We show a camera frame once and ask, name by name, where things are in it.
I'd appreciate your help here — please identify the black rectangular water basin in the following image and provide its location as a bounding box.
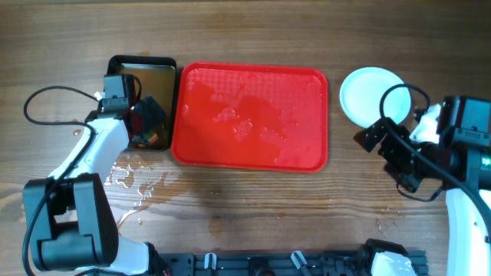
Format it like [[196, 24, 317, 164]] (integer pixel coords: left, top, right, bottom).
[[106, 55, 178, 150]]

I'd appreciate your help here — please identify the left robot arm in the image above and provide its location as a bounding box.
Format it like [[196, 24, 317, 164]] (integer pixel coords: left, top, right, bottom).
[[22, 96, 170, 275]]

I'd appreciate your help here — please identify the white plate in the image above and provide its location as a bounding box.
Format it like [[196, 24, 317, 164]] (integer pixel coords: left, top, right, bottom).
[[339, 67, 411, 128]]

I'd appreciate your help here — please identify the orange green scrub sponge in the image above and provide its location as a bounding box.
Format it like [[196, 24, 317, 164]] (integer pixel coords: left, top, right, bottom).
[[132, 130, 159, 149]]

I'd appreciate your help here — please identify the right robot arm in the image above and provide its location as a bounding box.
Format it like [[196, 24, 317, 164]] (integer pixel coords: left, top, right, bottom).
[[354, 96, 490, 275]]

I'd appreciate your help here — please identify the red plastic tray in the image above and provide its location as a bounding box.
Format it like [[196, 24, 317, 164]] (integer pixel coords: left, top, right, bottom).
[[171, 62, 328, 173]]

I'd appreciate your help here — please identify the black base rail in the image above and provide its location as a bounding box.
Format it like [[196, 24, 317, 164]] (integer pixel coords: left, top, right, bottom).
[[157, 249, 429, 276]]

